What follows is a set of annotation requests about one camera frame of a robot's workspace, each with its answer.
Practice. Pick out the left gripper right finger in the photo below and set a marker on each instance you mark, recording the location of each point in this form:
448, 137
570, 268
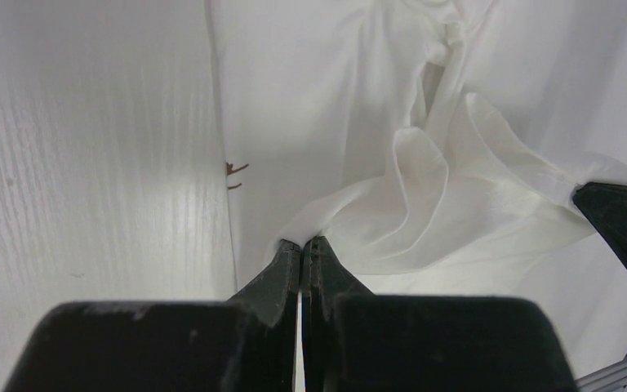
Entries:
324, 280

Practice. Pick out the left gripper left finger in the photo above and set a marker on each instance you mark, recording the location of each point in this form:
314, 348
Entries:
266, 355

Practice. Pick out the white t shirt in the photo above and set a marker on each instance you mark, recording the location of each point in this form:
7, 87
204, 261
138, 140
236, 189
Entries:
371, 123

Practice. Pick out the aluminium frame rail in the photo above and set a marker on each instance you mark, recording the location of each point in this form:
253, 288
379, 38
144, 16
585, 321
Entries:
609, 379

